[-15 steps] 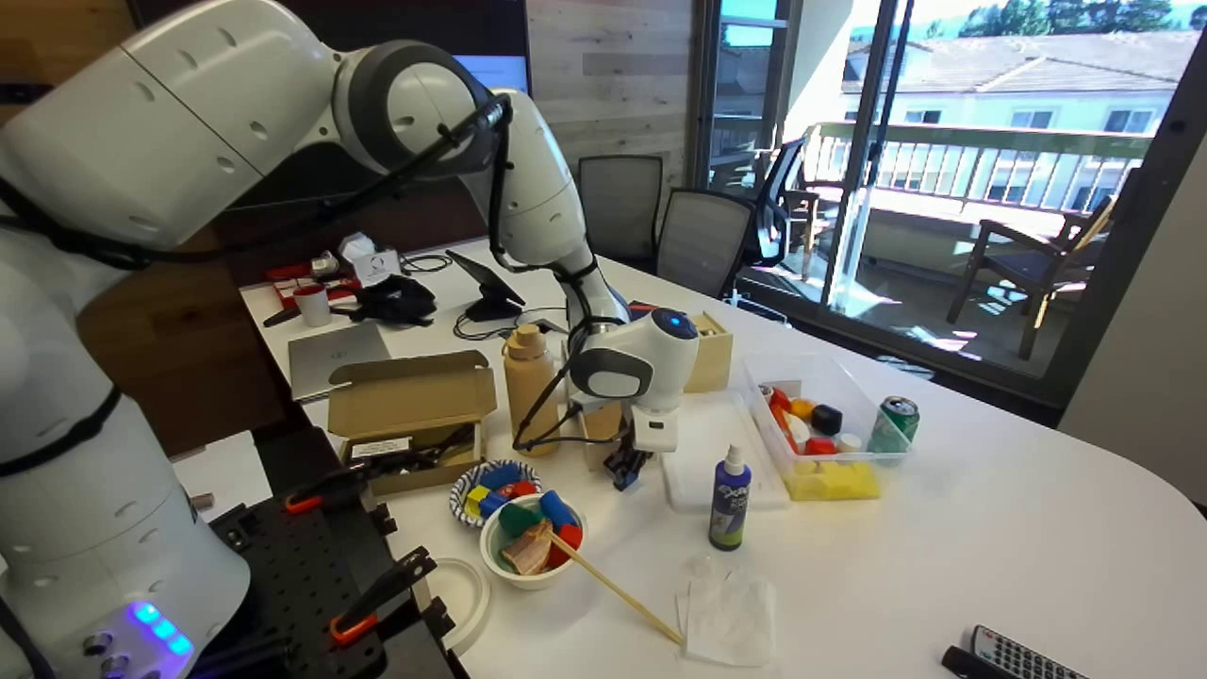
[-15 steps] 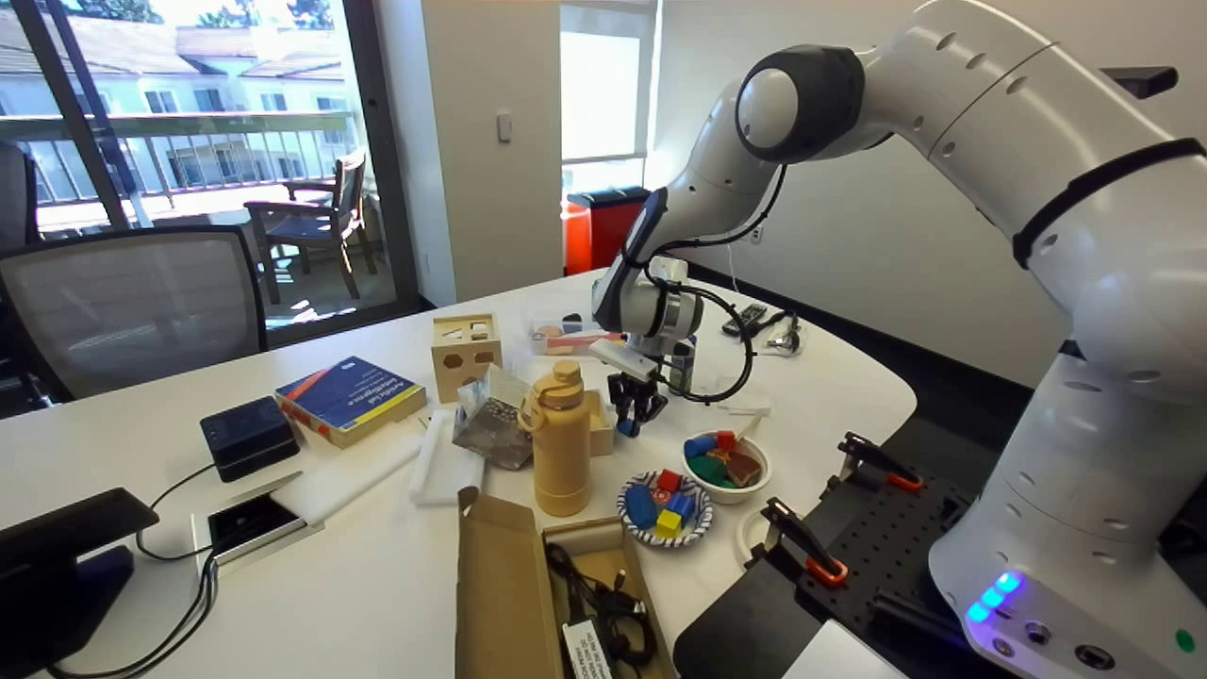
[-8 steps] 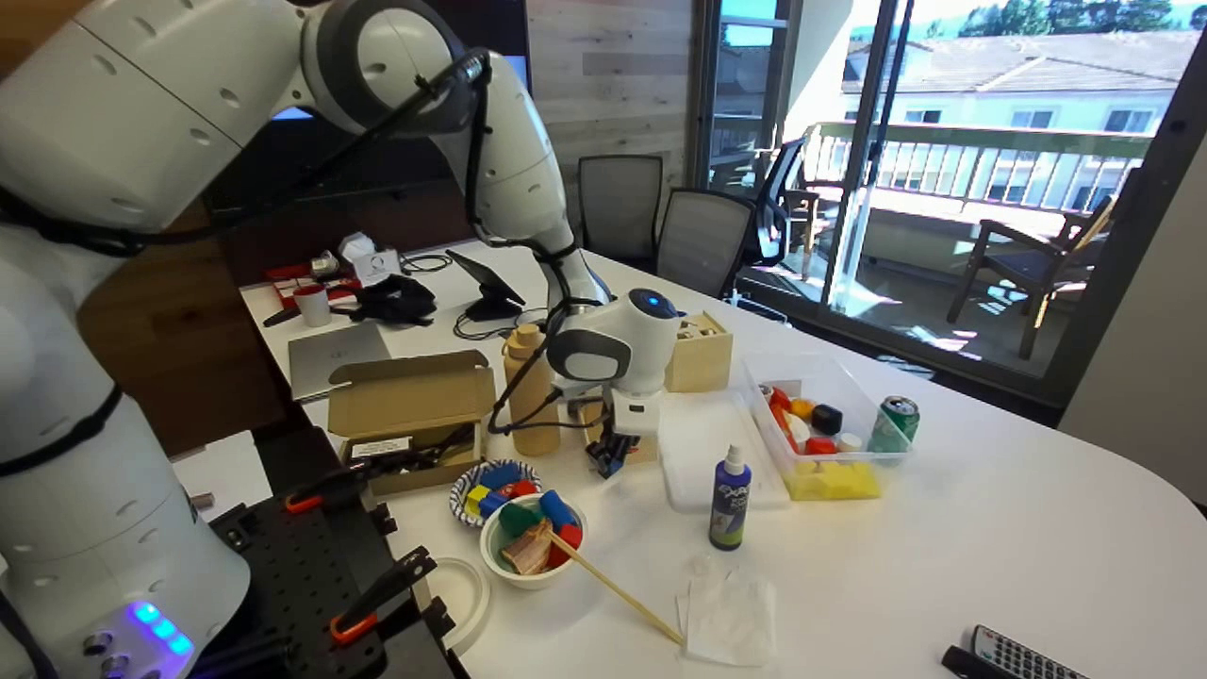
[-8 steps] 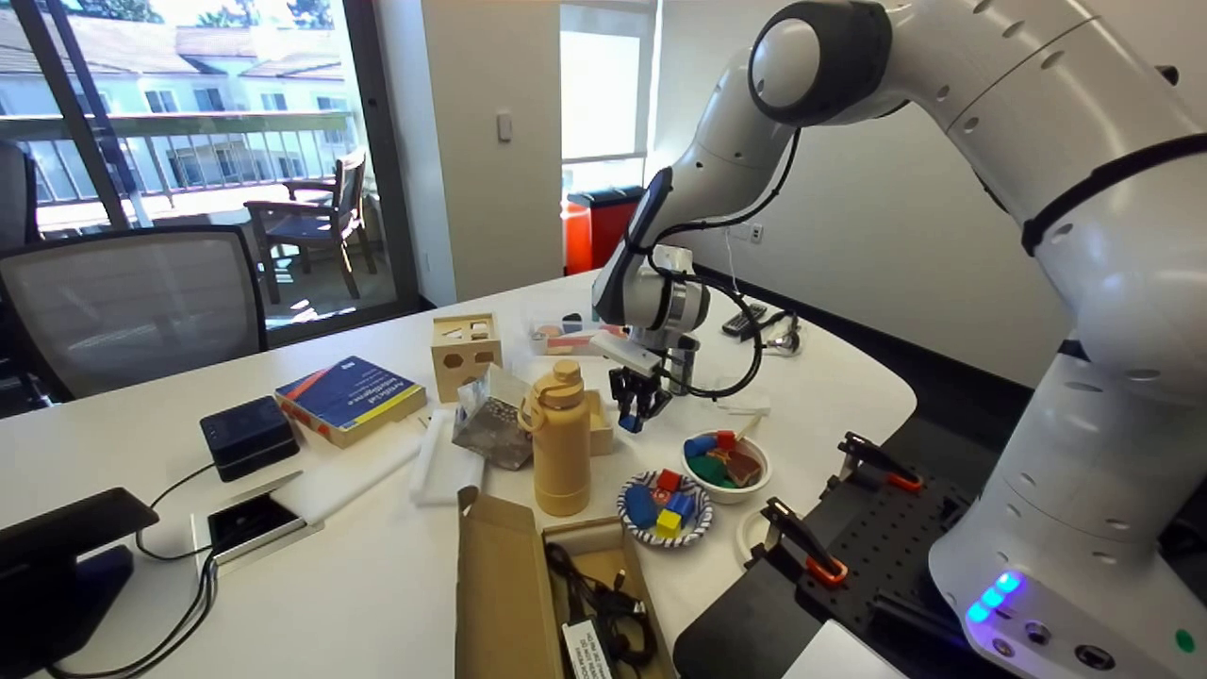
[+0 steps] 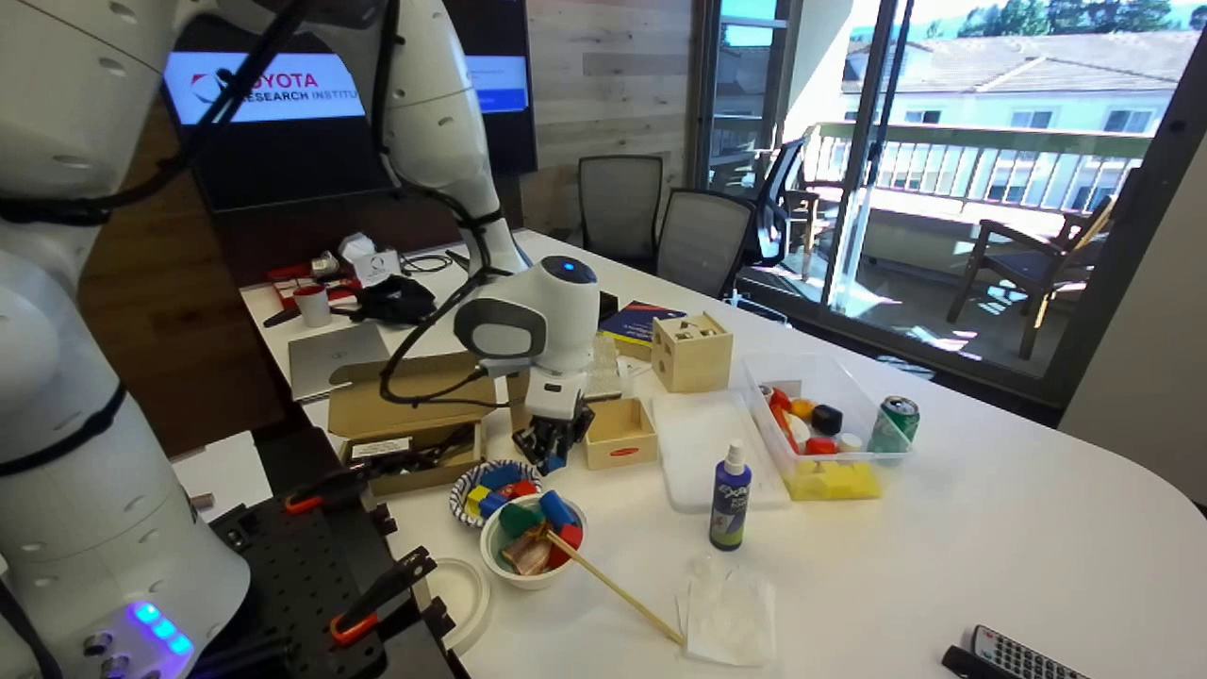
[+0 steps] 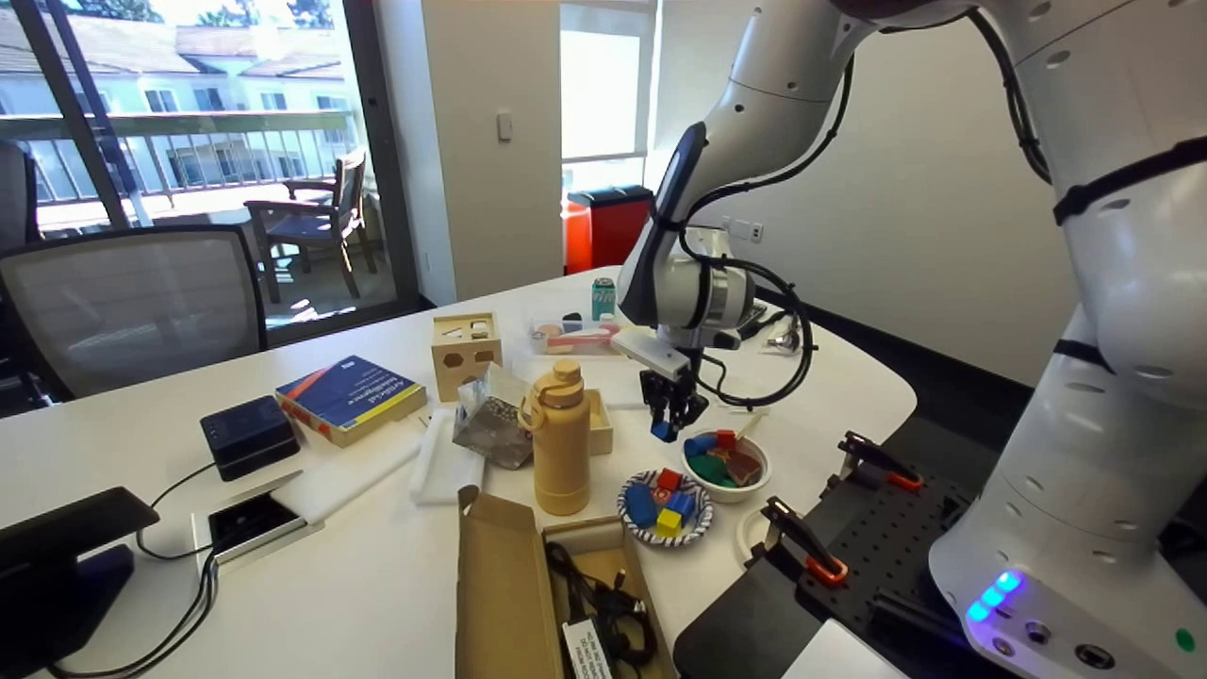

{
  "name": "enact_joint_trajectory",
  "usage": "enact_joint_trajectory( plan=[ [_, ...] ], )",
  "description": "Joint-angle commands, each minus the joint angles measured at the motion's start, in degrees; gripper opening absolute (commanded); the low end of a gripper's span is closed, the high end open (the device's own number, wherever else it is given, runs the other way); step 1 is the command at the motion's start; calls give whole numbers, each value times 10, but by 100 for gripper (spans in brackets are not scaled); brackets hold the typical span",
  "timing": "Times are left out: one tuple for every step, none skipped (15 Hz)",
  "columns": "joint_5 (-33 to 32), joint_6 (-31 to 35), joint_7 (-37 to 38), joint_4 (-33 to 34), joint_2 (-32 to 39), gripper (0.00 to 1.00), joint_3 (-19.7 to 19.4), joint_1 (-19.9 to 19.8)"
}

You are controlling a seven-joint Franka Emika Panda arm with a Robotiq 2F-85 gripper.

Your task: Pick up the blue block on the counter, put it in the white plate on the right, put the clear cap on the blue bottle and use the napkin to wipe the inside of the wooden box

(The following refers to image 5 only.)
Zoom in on red packaging items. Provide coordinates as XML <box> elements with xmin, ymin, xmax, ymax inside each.
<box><xmin>264</xmin><ymin>256</ymin><xmax>361</xmax><ymax>315</ymax></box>

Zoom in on wooden shape sorter box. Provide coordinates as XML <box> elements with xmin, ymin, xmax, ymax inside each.
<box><xmin>649</xmin><ymin>309</ymin><xmax>737</xmax><ymax>396</ymax></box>

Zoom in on black pouch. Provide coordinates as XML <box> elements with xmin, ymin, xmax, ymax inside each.
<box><xmin>356</xmin><ymin>270</ymin><xmax>440</xmax><ymax>328</ymax></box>

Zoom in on small wooden box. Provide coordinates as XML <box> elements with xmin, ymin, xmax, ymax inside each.
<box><xmin>576</xmin><ymin>396</ymin><xmax>659</xmax><ymax>471</ymax></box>

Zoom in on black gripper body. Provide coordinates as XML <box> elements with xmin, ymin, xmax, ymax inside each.
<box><xmin>513</xmin><ymin>407</ymin><xmax>594</xmax><ymax>451</ymax></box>

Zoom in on yellow sponge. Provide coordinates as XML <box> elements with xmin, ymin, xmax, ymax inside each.
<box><xmin>781</xmin><ymin>458</ymin><xmax>887</xmax><ymax>507</ymax></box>

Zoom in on black office chair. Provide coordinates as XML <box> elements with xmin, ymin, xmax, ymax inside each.
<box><xmin>752</xmin><ymin>129</ymin><xmax>822</xmax><ymax>270</ymax></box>

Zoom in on open cardboard box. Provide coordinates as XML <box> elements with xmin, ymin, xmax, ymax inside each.
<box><xmin>325</xmin><ymin>347</ymin><xmax>503</xmax><ymax>498</ymax></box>

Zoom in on balcony railing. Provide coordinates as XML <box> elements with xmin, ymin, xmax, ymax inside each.
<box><xmin>802</xmin><ymin>117</ymin><xmax>1153</xmax><ymax>219</ymax></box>

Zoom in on bowl of colourful items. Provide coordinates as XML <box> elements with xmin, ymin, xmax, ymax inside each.
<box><xmin>444</xmin><ymin>458</ymin><xmax>543</xmax><ymax>530</ymax></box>

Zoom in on blue glue bottle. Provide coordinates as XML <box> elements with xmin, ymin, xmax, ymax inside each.
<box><xmin>706</xmin><ymin>442</ymin><xmax>753</xmax><ymax>553</ymax></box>

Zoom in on green toy block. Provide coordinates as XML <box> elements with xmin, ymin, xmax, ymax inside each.
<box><xmin>503</xmin><ymin>503</ymin><xmax>545</xmax><ymax>541</ymax></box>

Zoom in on black remote control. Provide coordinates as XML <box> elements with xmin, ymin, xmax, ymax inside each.
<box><xmin>965</xmin><ymin>621</ymin><xmax>1091</xmax><ymax>679</ymax></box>

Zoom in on white crumpled object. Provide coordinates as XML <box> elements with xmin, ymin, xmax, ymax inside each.
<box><xmin>335</xmin><ymin>230</ymin><xmax>402</xmax><ymax>290</ymax></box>

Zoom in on silver metal sheet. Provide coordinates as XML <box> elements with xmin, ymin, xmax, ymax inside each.
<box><xmin>285</xmin><ymin>322</ymin><xmax>397</xmax><ymax>405</ymax></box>

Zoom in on dark patio chair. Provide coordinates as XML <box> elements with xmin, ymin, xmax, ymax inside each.
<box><xmin>947</xmin><ymin>167</ymin><xmax>1123</xmax><ymax>367</ymax></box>

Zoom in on grey mesh office chair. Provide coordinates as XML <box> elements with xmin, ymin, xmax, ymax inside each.
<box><xmin>572</xmin><ymin>152</ymin><xmax>667</xmax><ymax>261</ymax></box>
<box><xmin>652</xmin><ymin>185</ymin><xmax>757</xmax><ymax>300</ymax></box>

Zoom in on black handheld device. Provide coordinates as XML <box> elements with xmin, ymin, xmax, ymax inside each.
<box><xmin>940</xmin><ymin>641</ymin><xmax>997</xmax><ymax>679</ymax></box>

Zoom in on blue toy block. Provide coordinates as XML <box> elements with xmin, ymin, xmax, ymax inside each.
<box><xmin>540</xmin><ymin>488</ymin><xmax>582</xmax><ymax>530</ymax></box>

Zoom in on white bowl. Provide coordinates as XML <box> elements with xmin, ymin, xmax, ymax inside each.
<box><xmin>476</xmin><ymin>492</ymin><xmax>588</xmax><ymax>593</ymax></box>

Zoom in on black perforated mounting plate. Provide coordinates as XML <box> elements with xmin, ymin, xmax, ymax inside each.
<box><xmin>183</xmin><ymin>410</ymin><xmax>476</xmax><ymax>679</ymax></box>

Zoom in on green drink can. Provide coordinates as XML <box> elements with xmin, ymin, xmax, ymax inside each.
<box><xmin>865</xmin><ymin>391</ymin><xmax>923</xmax><ymax>458</ymax></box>

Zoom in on clear plastic toy bin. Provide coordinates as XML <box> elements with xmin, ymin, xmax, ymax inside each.
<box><xmin>738</xmin><ymin>356</ymin><xmax>914</xmax><ymax>507</ymax></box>

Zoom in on small white cup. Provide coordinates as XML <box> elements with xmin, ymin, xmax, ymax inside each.
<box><xmin>293</xmin><ymin>285</ymin><xmax>335</xmax><ymax>331</ymax></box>

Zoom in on white tape roll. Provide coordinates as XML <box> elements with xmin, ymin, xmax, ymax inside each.
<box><xmin>421</xmin><ymin>553</ymin><xmax>498</xmax><ymax>657</ymax></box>

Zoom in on black orange clamp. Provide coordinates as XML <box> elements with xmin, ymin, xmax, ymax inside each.
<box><xmin>280</xmin><ymin>459</ymin><xmax>379</xmax><ymax>522</ymax></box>
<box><xmin>328</xmin><ymin>542</ymin><xmax>440</xmax><ymax>649</ymax></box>

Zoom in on thin wooden stick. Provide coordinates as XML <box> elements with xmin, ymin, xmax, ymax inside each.
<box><xmin>543</xmin><ymin>523</ymin><xmax>690</xmax><ymax>649</ymax></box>

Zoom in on white cloth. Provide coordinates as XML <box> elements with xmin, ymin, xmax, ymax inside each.
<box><xmin>674</xmin><ymin>558</ymin><xmax>784</xmax><ymax>673</ymax></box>

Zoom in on blue book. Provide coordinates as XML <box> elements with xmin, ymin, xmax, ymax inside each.
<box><xmin>598</xmin><ymin>298</ymin><xmax>690</xmax><ymax>367</ymax></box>

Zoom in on wall television screen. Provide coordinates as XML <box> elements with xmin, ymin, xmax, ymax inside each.
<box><xmin>161</xmin><ymin>0</ymin><xmax>540</xmax><ymax>214</ymax></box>

